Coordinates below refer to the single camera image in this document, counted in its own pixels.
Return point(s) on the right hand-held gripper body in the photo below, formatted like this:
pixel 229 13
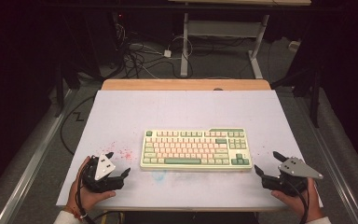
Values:
pixel 292 179

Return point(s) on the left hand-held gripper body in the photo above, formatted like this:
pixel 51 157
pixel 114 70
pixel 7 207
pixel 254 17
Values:
pixel 105 183

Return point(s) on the cream pink green keyboard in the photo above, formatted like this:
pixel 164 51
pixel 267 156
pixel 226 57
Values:
pixel 195 150

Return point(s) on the person's left hand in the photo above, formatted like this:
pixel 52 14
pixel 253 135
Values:
pixel 88 199

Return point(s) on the person's right hand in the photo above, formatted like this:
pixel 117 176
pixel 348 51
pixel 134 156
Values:
pixel 304 203

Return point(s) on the black stand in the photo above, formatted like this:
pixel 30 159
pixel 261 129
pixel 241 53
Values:
pixel 59 90
pixel 313 93

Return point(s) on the white table mat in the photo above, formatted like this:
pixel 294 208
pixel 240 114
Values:
pixel 183 109

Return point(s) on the white power adapter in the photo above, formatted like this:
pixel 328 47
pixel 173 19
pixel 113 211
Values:
pixel 167 53

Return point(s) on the metal floor rail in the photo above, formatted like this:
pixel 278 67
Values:
pixel 332 155
pixel 34 155

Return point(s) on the white metal desk frame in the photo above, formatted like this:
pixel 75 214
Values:
pixel 220 29

